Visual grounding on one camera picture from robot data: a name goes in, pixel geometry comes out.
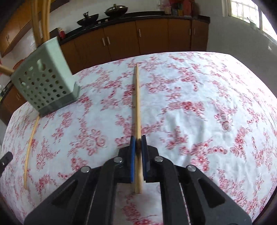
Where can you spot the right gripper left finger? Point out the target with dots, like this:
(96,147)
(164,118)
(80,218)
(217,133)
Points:
(88,196)

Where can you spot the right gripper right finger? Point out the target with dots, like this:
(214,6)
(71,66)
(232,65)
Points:
(188,195)

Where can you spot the brown lower kitchen cabinets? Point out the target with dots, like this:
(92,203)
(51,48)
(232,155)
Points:
(45,78)

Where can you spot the brown kitchen cabinets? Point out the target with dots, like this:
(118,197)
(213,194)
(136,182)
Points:
(15,25)
(45,78)

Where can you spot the brown upper kitchen cabinets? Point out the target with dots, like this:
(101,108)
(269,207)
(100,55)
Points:
(15,25)

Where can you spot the green perforated utensil holder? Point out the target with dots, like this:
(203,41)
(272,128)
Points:
(45,80)

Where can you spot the floral white pink tablecloth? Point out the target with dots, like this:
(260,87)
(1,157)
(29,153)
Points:
(201,108)

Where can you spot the red bottle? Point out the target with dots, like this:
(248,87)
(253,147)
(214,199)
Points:
(61,33)

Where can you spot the black countertop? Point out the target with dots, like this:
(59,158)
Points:
(133,35)

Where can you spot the black wok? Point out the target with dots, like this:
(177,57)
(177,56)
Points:
(88,20)

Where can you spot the lidded dark wok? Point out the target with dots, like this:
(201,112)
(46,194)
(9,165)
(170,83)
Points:
(116,11)

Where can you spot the red bag with condiments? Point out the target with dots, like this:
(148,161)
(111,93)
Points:
(181,8)

